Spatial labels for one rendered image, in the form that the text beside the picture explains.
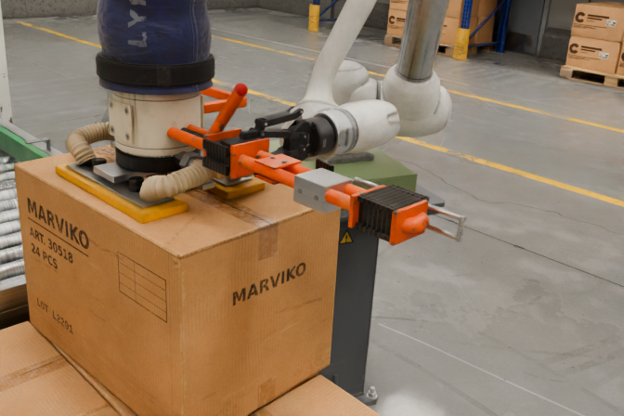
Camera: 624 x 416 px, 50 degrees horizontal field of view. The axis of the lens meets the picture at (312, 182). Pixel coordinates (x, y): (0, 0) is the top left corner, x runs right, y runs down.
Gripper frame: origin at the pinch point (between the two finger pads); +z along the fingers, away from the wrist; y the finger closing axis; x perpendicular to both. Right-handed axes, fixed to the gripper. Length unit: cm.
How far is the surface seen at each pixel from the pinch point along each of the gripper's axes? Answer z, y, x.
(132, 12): 8.6, -22.3, 20.4
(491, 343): -140, 109, 18
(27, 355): 25, 54, 42
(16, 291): 19, 49, 62
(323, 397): -15, 54, -10
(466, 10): -691, 48, 408
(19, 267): 10, 55, 84
